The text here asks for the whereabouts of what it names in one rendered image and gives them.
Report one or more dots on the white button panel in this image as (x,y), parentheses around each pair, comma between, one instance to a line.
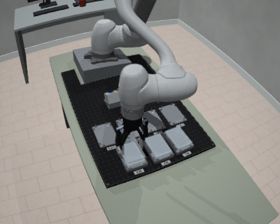
(112,99)

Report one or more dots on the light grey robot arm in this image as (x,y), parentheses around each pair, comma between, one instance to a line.
(136,86)

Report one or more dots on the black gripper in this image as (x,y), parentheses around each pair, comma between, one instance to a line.
(129,126)

